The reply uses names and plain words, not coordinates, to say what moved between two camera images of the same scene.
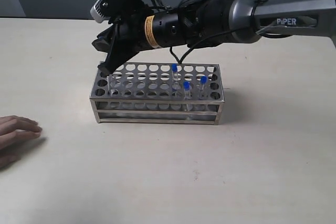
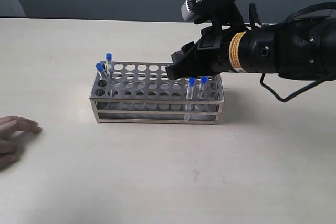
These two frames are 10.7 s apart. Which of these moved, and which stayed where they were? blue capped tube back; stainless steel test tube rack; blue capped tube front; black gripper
Moved: blue capped tube back; blue capped tube front; black gripper
Stayed: stainless steel test tube rack
